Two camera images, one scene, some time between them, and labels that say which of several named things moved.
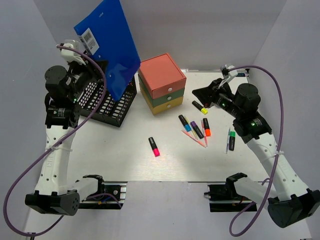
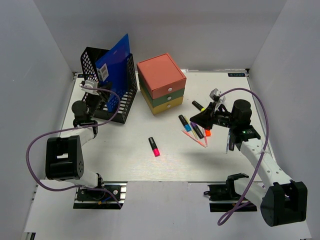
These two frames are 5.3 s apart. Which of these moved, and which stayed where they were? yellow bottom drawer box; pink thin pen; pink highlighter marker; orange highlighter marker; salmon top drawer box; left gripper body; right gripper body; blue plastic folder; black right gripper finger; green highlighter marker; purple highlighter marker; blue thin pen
Moved: right gripper body; black right gripper finger; blue plastic folder; left gripper body
Stayed: pink highlighter marker; blue thin pen; green highlighter marker; yellow bottom drawer box; pink thin pen; orange highlighter marker; purple highlighter marker; salmon top drawer box
